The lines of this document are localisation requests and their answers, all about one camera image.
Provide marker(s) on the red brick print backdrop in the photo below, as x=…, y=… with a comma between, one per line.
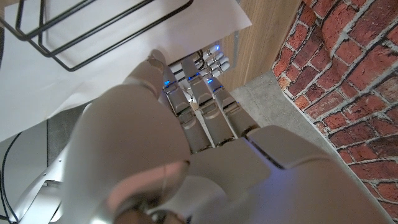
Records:
x=342, y=77

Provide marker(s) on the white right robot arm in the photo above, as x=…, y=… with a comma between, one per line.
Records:
x=28, y=174

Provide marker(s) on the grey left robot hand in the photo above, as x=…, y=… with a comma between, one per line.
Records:
x=140, y=140

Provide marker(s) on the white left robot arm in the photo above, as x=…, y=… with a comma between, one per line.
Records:
x=342, y=214

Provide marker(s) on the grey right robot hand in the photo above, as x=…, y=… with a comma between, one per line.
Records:
x=219, y=60

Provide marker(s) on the white paper file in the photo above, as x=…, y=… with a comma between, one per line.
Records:
x=109, y=71

